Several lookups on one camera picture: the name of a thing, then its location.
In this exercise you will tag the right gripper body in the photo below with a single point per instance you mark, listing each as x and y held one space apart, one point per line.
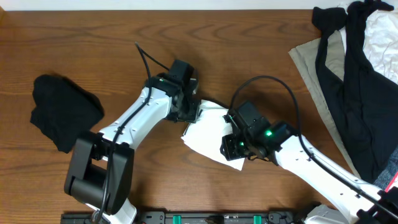
239 147

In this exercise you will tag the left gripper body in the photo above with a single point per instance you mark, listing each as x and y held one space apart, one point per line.
191 112

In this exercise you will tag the white t-shirt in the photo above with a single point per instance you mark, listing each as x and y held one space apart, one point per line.
205 135

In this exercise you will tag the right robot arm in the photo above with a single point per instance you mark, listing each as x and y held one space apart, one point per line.
254 137

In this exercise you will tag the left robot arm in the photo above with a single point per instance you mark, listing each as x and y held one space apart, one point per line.
100 171

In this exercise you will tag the beige garment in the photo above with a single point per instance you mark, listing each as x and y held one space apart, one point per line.
304 57

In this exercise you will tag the folded black cloth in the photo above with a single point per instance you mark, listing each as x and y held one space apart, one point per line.
63 110

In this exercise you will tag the black garment in pile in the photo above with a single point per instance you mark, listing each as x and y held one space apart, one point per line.
363 104

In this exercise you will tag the grey cloth with red tag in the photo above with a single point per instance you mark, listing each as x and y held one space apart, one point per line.
388 174

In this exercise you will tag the white wrinkled garment in pile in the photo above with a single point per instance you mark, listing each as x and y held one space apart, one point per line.
380 43

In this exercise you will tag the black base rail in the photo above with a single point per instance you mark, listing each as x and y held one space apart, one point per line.
281 217

